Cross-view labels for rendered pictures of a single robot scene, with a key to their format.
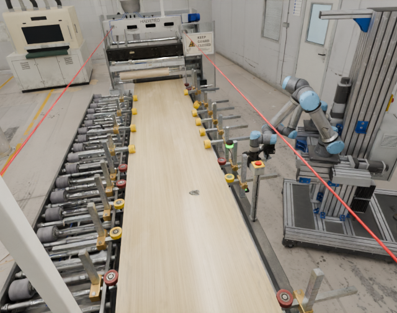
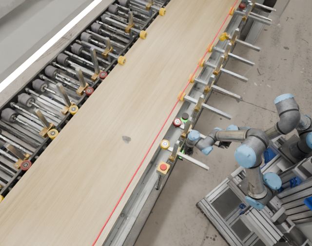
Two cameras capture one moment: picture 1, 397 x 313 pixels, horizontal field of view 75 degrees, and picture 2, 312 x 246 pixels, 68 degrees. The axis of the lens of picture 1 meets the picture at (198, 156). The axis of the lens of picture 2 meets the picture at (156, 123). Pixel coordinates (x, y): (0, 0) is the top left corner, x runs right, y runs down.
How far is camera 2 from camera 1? 1.18 m
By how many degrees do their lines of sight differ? 33
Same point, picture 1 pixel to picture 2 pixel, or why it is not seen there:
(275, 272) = (129, 237)
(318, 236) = (220, 225)
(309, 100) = (243, 158)
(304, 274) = (188, 235)
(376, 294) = not seen: outside the picture
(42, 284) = not seen: outside the picture
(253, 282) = (90, 239)
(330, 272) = not seen: outside the picture
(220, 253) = (93, 203)
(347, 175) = (256, 223)
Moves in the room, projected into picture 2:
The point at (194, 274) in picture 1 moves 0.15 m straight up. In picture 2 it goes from (66, 203) to (59, 199)
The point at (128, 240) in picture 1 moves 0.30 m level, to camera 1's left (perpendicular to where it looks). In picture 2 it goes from (54, 146) to (29, 127)
